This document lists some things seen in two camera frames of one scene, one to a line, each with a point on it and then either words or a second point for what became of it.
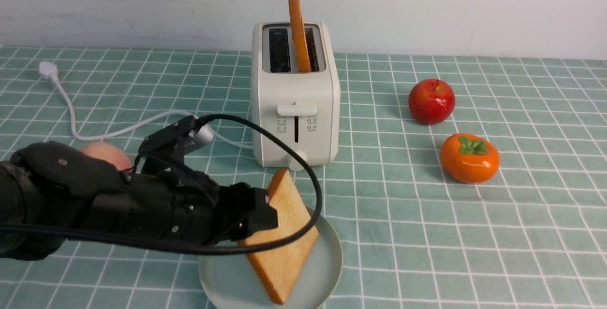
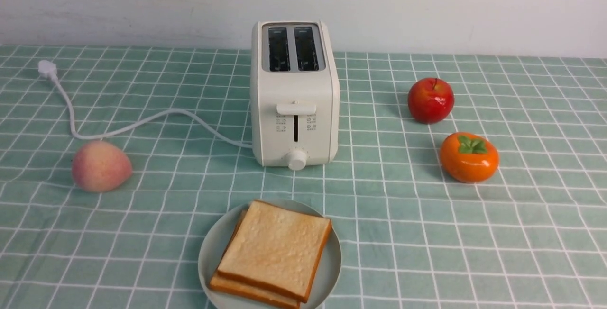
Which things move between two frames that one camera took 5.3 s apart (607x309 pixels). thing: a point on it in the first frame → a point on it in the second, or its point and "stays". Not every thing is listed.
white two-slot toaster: [302, 108] stays
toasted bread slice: [299, 35] → [277, 249]
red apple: [431, 101] stays
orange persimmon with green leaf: [469, 159] stays
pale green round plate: [232, 280] stays
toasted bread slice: [281, 268] → [230, 286]
